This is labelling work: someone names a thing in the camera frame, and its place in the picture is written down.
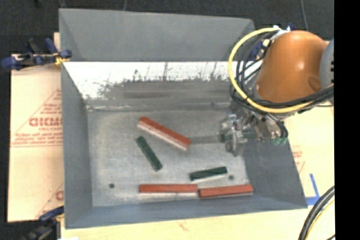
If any red-brown flat block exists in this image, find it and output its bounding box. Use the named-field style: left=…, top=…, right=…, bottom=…
left=137, top=116, right=192, bottom=152
left=197, top=184, right=254, bottom=200
left=138, top=183, right=199, bottom=198

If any grey metal bin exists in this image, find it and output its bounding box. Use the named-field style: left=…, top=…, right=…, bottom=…
left=58, top=8, right=308, bottom=228

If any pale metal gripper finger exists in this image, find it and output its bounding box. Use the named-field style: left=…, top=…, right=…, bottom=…
left=219, top=114, right=240, bottom=136
left=191, top=132, right=247, bottom=157

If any dark green flat block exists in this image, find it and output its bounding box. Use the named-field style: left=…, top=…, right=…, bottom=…
left=134, top=135, right=164, bottom=173
left=189, top=166, right=228, bottom=182

